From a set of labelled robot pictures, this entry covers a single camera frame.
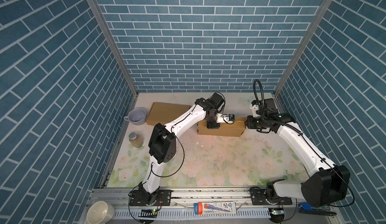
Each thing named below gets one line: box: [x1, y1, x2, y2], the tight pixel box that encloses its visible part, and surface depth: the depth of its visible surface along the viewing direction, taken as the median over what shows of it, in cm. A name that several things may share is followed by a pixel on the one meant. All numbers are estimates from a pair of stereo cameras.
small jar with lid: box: [128, 132, 144, 149], surface depth 86 cm
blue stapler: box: [297, 202, 338, 218], surface depth 71 cm
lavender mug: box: [123, 107, 147, 126], surface depth 101 cm
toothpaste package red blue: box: [193, 201, 237, 215], surface depth 72 cm
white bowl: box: [86, 200, 115, 224], surface depth 65 cm
